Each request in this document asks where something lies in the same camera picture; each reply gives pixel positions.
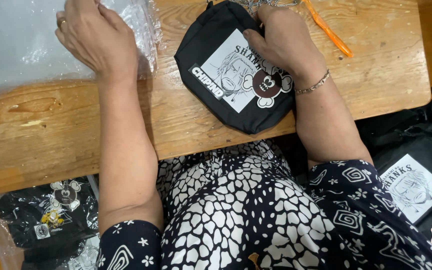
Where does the black bag with white label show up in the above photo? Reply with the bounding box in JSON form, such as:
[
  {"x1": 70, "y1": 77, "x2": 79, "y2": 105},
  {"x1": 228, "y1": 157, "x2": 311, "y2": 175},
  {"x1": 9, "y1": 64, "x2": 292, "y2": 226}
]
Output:
[{"x1": 373, "y1": 138, "x2": 432, "y2": 238}]

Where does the dark blue white patterned dress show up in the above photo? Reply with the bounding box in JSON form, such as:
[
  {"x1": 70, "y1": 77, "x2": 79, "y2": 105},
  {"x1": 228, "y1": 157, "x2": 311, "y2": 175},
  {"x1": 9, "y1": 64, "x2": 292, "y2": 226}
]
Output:
[{"x1": 95, "y1": 139, "x2": 432, "y2": 270}]

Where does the person's left hand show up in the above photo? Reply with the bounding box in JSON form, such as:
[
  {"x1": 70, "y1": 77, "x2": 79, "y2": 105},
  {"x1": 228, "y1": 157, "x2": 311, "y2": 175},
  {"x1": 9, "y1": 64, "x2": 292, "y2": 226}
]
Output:
[{"x1": 55, "y1": 0, "x2": 139, "y2": 79}]

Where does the black pouch wrapped in plastic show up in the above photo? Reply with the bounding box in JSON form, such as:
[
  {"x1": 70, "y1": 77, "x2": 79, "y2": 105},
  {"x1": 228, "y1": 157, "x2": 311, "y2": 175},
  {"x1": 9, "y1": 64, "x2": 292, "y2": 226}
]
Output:
[{"x1": 0, "y1": 175, "x2": 101, "y2": 270}]

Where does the black pouch with white print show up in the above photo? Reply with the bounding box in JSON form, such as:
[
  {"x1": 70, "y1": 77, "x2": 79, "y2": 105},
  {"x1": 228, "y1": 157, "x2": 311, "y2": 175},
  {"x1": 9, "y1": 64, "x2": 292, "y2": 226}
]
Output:
[{"x1": 173, "y1": 0, "x2": 296, "y2": 135}]

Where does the heap of black bags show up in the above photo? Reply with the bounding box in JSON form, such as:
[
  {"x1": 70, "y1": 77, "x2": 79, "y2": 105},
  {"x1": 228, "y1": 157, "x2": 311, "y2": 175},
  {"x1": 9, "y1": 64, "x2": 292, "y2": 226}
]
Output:
[{"x1": 355, "y1": 78, "x2": 432, "y2": 166}]

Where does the person's right hand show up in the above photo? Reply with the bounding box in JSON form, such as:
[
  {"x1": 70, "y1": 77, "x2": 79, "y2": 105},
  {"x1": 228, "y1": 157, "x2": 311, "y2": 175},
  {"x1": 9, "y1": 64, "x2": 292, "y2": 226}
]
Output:
[{"x1": 242, "y1": 4, "x2": 328, "y2": 89}]

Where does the silver metal chain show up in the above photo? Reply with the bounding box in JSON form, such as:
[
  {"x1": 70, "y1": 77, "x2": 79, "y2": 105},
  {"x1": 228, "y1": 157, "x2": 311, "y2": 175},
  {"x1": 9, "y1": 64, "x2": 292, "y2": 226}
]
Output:
[{"x1": 205, "y1": 0, "x2": 301, "y2": 16}]

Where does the stack of clear plastic bags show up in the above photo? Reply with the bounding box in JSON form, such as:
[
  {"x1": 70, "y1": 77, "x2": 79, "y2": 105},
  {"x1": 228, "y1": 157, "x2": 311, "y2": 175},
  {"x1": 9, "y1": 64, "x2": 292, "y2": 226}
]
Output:
[{"x1": 0, "y1": 0, "x2": 163, "y2": 103}]

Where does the orange plastic pen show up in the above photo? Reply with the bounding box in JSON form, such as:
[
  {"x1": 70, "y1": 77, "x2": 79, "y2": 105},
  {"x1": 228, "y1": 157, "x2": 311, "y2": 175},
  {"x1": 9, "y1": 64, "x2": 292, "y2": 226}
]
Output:
[{"x1": 301, "y1": 0, "x2": 354, "y2": 58}]

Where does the gold and silver bracelet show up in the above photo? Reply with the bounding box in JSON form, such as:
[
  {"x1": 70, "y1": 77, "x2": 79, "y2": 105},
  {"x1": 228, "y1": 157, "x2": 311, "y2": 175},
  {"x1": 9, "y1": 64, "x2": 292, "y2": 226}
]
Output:
[{"x1": 294, "y1": 69, "x2": 331, "y2": 95}]

